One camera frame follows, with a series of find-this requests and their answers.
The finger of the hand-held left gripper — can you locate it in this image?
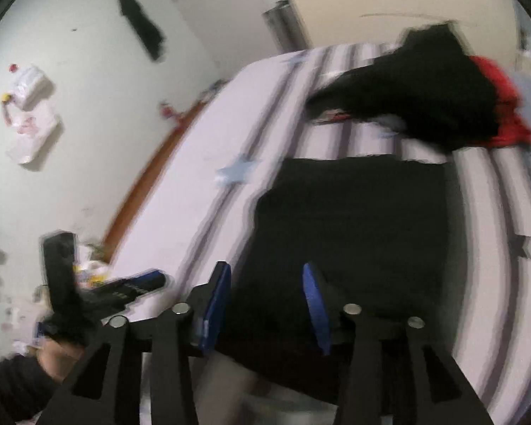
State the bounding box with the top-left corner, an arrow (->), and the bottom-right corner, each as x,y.
82,269 -> 167,318

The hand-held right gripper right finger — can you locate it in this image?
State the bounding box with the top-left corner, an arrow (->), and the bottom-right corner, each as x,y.
303,262 -> 496,425

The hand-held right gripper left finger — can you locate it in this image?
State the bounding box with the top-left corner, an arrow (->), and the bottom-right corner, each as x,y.
35,260 -> 232,425

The black long-sleeve top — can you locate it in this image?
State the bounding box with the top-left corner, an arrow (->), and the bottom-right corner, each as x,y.
215,155 -> 453,414

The person's left forearm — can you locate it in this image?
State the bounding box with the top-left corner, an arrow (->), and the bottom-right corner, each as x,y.
0,354 -> 63,425

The black clothes pile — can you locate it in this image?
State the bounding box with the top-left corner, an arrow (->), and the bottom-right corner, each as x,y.
307,22 -> 503,153

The person's left hand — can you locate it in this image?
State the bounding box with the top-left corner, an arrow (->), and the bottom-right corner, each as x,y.
38,336 -> 91,384

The white plastic bag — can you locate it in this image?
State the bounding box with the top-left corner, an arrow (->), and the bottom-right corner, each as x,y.
4,108 -> 65,166
11,64 -> 56,109

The bed with striped sheet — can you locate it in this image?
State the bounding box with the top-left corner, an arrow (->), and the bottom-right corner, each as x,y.
106,44 -> 531,425

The dark hanging cloth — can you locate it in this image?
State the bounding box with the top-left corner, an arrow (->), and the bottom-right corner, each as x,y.
116,0 -> 165,62

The red garment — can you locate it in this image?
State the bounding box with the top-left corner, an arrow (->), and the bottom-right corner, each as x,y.
469,55 -> 531,149

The grey suitcase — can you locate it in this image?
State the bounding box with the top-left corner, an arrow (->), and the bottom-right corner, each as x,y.
262,0 -> 310,54

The white door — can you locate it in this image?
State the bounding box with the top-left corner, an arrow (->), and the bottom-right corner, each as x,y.
153,0 -> 293,72

